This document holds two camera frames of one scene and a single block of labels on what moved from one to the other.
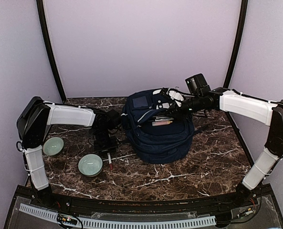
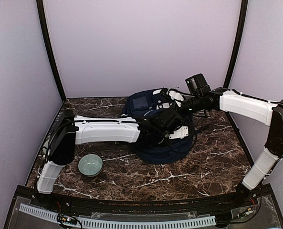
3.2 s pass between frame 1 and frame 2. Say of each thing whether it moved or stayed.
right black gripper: stayed
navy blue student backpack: stayed
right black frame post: stayed
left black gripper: moved
